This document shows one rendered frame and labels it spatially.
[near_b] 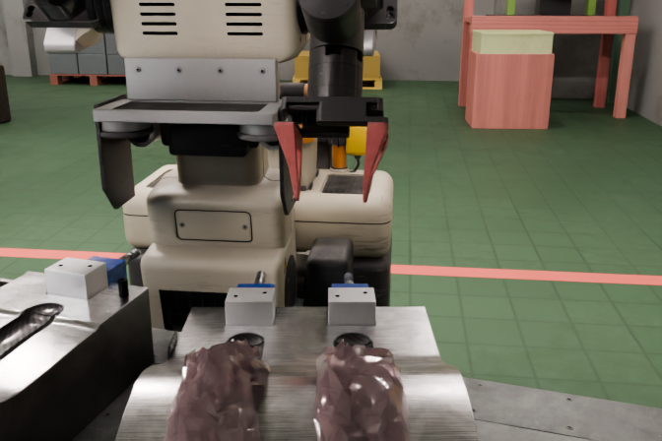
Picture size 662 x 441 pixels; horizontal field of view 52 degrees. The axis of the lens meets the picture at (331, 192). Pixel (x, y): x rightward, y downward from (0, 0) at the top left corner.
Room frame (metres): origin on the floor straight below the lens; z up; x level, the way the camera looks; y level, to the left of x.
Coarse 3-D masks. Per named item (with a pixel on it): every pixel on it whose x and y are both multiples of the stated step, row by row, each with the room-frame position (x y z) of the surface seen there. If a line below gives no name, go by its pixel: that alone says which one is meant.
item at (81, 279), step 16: (96, 256) 0.71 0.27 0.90; (128, 256) 0.74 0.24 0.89; (48, 272) 0.64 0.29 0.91; (64, 272) 0.64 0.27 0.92; (80, 272) 0.64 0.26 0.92; (96, 272) 0.65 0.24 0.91; (112, 272) 0.68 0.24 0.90; (48, 288) 0.64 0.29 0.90; (64, 288) 0.64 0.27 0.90; (80, 288) 0.63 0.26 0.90; (96, 288) 0.64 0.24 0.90
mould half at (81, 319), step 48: (0, 288) 0.66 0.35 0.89; (144, 288) 0.66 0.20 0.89; (48, 336) 0.56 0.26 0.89; (96, 336) 0.57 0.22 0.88; (144, 336) 0.64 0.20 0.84; (0, 384) 0.49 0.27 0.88; (48, 384) 0.51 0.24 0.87; (96, 384) 0.56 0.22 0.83; (0, 432) 0.45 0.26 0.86; (48, 432) 0.50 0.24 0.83
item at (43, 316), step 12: (24, 312) 0.60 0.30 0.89; (36, 312) 0.61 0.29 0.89; (48, 312) 0.61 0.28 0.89; (60, 312) 0.60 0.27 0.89; (12, 324) 0.58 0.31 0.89; (24, 324) 0.59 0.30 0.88; (36, 324) 0.59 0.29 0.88; (48, 324) 0.58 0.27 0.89; (0, 336) 0.57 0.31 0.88; (12, 336) 0.57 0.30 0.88; (24, 336) 0.57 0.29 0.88; (0, 348) 0.55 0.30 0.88; (12, 348) 0.54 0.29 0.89
